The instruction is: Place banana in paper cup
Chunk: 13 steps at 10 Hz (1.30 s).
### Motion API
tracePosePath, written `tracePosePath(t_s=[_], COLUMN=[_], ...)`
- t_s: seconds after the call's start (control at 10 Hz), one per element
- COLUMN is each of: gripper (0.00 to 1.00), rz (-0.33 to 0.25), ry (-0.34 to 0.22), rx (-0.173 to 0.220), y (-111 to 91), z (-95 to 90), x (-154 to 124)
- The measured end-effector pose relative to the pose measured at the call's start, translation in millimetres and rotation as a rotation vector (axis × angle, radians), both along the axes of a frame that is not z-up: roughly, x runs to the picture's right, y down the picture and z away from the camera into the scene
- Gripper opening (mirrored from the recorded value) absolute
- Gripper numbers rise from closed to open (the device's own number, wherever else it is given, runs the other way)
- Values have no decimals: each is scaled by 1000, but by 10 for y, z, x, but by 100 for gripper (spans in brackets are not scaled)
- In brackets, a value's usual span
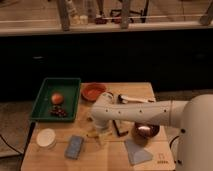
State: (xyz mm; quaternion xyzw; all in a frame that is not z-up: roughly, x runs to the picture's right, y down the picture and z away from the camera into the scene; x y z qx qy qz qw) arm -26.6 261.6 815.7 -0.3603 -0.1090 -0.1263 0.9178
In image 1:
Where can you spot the yellow banana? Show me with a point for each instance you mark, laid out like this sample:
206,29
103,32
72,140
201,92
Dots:
100,135

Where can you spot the white paper cup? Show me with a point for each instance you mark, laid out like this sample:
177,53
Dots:
46,138

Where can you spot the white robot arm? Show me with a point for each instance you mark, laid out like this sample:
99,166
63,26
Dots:
194,118

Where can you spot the orange plastic bowl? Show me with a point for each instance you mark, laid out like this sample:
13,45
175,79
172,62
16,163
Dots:
92,91

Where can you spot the green plastic tray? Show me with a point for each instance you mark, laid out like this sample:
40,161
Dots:
68,87

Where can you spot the black brown rectangular block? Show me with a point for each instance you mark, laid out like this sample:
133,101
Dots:
118,130

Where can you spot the orange round fruit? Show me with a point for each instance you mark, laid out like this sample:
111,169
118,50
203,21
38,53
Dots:
57,98

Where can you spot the dark red grape bunch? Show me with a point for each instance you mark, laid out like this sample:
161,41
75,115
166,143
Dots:
58,111

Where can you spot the dark brown bowl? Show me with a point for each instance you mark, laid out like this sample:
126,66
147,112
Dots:
146,131

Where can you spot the blue sponge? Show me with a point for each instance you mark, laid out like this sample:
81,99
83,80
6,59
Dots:
74,147

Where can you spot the grey folded cloth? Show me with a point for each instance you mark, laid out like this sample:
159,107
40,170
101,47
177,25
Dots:
136,154

